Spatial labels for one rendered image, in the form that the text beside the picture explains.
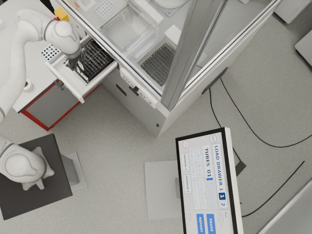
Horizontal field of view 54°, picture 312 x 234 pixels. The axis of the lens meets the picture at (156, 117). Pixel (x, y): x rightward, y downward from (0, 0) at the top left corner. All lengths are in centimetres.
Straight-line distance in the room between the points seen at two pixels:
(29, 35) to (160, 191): 163
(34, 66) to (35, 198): 78
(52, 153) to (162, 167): 103
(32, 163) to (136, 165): 116
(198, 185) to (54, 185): 79
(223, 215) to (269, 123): 156
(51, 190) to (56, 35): 87
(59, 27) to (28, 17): 15
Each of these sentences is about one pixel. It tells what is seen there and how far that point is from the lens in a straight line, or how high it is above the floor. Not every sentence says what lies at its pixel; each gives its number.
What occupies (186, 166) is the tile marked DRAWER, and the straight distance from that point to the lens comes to 159.
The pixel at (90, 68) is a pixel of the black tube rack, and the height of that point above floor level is 90.
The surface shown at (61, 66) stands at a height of 84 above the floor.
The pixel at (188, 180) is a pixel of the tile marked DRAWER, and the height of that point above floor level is 101.
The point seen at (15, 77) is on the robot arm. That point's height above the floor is 150.
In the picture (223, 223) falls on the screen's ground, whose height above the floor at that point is 115.
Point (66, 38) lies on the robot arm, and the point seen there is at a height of 140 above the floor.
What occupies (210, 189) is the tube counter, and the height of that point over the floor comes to 111.
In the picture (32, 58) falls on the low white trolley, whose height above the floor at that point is 76.
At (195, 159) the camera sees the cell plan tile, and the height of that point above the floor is 106.
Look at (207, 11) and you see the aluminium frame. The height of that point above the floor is 189.
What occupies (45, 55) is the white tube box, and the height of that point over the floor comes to 80.
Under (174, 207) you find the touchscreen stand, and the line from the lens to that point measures 256.
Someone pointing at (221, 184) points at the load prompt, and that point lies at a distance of 147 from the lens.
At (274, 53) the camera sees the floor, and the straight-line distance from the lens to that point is 315.
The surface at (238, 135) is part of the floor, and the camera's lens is 277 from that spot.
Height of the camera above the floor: 257
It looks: 76 degrees down
